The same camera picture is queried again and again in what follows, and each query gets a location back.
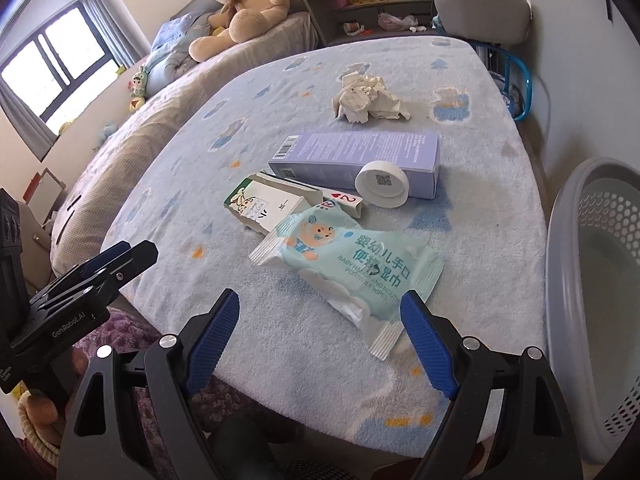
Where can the window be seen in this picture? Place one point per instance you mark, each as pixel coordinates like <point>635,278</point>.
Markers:
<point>45,65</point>

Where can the beige teddy bear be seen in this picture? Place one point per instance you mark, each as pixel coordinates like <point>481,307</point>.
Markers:
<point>250,15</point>

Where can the pink white plastic bag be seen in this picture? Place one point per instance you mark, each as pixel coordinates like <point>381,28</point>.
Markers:
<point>395,21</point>

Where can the small green plush toy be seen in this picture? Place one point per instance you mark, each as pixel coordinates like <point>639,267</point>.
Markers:
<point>137,87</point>

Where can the teal wet wipes packet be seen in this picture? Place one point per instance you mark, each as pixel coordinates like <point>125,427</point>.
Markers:
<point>345,260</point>

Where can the grey plastic laundry basket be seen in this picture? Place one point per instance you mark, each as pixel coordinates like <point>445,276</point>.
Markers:
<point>590,285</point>

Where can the purple toothpaste box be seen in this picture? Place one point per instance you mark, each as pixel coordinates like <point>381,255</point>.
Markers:
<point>350,155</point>

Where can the grey curtain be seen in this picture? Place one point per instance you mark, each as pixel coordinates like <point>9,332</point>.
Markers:
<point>25,120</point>
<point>110,20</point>

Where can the person's left hand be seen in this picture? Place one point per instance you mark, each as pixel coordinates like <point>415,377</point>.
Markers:
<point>42,412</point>

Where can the blue child chair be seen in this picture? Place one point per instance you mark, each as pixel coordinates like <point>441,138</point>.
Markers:
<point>522,80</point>

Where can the white carton box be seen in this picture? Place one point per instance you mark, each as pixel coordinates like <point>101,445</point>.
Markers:
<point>265,205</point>

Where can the red white snack box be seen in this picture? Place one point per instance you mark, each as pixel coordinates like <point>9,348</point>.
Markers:
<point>345,202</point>

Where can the beige bed cover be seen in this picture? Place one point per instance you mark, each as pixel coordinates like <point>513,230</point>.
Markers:
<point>150,140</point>

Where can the grey shelf unit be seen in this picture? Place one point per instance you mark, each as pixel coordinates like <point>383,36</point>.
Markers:
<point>330,20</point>

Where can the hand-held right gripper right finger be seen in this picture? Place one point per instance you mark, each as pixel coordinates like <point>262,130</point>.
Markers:
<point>427,345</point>

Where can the blue printed pillow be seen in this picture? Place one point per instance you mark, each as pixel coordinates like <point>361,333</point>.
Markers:
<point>175,45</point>

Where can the white paper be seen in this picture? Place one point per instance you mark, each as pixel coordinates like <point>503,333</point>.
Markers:
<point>365,97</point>

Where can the small blue plush toy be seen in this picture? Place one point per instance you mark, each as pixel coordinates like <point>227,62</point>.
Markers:
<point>106,130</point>

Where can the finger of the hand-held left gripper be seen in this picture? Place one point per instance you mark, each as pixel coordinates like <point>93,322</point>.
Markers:
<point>107,257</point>
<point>132,260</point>

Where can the teal cloth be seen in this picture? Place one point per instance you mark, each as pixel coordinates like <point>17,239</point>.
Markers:
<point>438,25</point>

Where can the white plastic bottle cap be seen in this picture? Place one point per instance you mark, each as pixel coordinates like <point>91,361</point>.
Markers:
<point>382,182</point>

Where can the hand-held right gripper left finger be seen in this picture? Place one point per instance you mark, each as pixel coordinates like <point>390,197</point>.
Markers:
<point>212,342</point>

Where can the grey chair back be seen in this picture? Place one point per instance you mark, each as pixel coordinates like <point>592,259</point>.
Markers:
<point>480,12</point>

